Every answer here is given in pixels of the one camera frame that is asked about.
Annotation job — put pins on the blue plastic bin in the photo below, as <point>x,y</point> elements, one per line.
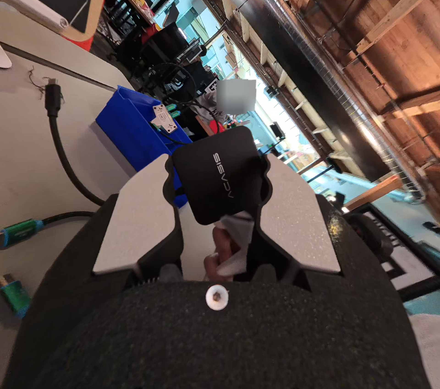
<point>130,128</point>

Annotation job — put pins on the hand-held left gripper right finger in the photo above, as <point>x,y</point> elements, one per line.
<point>295,220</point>

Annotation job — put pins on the black office chair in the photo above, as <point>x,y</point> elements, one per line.
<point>165,40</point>

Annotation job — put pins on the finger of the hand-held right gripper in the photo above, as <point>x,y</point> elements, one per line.
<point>242,234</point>

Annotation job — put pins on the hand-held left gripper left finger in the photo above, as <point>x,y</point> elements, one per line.
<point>141,220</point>

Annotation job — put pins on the person's white shirt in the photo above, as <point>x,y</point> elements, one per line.
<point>428,344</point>

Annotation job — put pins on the grey HDMI switch box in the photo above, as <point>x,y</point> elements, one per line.
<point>165,119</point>

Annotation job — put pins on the small black adapter box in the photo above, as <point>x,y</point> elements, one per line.
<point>220,172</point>

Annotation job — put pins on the orange traffic cone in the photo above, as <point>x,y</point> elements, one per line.
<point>92,41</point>

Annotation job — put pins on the thin dark thread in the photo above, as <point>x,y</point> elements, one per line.
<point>34,83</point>

